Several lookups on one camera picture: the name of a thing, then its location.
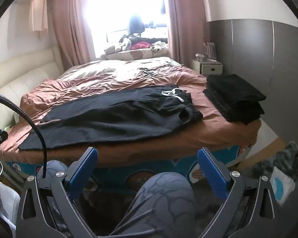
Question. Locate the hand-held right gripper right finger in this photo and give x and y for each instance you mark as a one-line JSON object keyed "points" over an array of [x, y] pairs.
{"points": [[211, 173]]}

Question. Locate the grey shaggy rug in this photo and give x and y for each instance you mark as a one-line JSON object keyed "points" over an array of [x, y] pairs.
{"points": [[270, 163]]}

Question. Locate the black headrest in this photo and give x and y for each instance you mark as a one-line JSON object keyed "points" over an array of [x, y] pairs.
{"points": [[135, 23]]}

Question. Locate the small white jar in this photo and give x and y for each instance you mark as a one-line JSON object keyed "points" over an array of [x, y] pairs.
{"points": [[200, 57]]}

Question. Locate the white nightstand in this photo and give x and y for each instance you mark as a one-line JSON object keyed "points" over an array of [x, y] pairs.
{"points": [[208, 68]]}

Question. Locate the red cloth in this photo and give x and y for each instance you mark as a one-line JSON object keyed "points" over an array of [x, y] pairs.
{"points": [[139, 45]]}

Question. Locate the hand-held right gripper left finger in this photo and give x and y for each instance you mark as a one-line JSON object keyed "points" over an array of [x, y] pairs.
{"points": [[85, 164]]}

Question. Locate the beige plush toy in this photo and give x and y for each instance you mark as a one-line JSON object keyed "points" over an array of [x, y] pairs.
{"points": [[110, 50]]}

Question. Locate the white and blue bag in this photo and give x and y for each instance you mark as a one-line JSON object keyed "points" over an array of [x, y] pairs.
{"points": [[283, 183]]}

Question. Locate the reed diffuser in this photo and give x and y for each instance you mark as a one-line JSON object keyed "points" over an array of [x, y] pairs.
{"points": [[211, 50]]}

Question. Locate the folded black clothes stack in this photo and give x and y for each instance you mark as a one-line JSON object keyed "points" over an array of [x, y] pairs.
{"points": [[233, 99]]}

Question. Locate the pink curtain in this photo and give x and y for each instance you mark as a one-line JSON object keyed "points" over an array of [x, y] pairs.
{"points": [[186, 17], [69, 29]]}

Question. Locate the black pants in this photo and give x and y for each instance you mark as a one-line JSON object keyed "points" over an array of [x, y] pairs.
{"points": [[114, 121]]}

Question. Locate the black clothes pile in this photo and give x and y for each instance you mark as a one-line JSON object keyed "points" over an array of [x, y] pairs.
{"points": [[129, 39]]}

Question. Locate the white cloth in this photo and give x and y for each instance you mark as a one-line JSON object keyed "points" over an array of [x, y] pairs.
{"points": [[7, 203]]}

